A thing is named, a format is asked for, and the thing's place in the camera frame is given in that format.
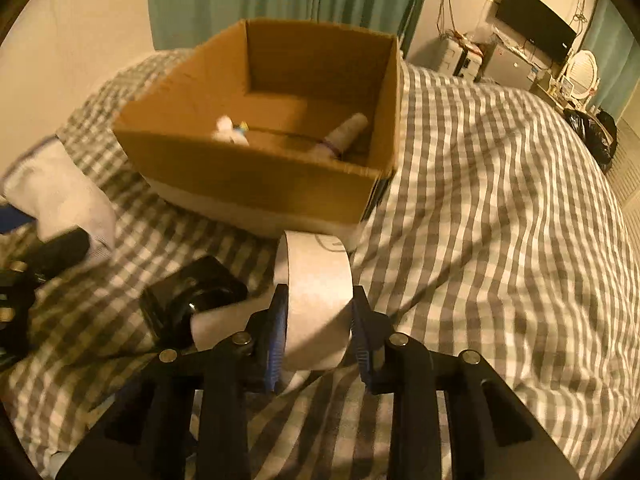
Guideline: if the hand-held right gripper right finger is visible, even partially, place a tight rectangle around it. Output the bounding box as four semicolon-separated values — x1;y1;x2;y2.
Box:
351;285;582;480

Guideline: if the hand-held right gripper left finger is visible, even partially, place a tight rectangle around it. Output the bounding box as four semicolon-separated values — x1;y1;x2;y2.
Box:
55;283;292;480

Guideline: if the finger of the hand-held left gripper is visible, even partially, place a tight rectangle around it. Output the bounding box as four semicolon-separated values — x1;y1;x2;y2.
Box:
0;229;92;367

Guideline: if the brown cardboard box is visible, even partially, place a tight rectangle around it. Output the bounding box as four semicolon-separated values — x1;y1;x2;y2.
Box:
112;18;402;252

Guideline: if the white cloth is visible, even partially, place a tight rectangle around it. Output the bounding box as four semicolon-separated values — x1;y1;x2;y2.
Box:
2;136;117;264

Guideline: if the black square dish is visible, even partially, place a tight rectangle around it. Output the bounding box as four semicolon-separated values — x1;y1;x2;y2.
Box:
139;256;249;348

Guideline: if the grey checkered blanket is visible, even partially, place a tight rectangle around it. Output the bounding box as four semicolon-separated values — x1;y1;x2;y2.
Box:
0;50;632;480

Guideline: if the white tube in box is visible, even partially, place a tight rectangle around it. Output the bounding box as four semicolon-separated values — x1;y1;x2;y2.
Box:
307;113;370;162

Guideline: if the small white toy figure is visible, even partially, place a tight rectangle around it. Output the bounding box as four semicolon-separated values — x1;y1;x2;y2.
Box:
210;115;251;147

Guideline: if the white appliance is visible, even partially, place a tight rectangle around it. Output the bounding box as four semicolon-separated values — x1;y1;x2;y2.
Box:
438;37;483;81

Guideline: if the grey mini fridge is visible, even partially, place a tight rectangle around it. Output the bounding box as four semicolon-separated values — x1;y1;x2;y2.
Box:
481;41;542;92

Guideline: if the black bag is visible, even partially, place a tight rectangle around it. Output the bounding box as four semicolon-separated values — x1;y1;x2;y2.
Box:
563;107;619;173

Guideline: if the white oval mirror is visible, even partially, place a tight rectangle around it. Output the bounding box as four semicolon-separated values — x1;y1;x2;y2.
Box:
559;50;601;111

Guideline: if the black flat television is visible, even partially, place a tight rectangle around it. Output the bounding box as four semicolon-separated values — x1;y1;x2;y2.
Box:
495;0;578;63

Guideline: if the teal curtain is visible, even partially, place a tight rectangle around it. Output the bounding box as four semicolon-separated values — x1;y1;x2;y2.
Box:
583;0;640;123

